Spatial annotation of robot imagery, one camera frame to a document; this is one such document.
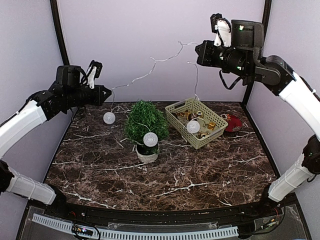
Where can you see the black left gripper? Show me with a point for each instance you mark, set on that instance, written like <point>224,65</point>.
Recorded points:
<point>97,92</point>

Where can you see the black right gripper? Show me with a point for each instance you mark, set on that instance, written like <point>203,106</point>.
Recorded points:
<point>210,53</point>

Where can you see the small green christmas tree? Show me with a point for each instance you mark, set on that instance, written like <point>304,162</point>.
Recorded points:
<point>143,118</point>

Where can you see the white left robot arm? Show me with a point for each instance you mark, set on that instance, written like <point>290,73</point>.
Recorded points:
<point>39,108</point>

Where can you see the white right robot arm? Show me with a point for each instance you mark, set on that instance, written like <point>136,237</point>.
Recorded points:
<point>279,77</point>

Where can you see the pale green perforated basket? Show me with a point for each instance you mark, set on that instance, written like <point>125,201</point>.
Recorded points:
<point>180,113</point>

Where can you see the gold gift box ornament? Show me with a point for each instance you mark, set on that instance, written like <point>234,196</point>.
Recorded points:
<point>211,125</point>

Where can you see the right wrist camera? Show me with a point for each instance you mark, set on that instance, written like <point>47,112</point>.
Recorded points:
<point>241,34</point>

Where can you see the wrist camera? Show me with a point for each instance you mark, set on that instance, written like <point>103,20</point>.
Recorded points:
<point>73,76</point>
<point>241,34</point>

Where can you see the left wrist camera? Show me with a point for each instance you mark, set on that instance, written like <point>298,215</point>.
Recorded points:
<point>73,76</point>

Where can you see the left black frame post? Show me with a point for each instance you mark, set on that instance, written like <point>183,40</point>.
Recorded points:
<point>59,91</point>

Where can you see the white slotted cable duct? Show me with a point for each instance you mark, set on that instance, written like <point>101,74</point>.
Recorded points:
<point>120,231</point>

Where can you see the black front table rail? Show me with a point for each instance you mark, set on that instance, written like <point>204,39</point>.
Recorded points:
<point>241,214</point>

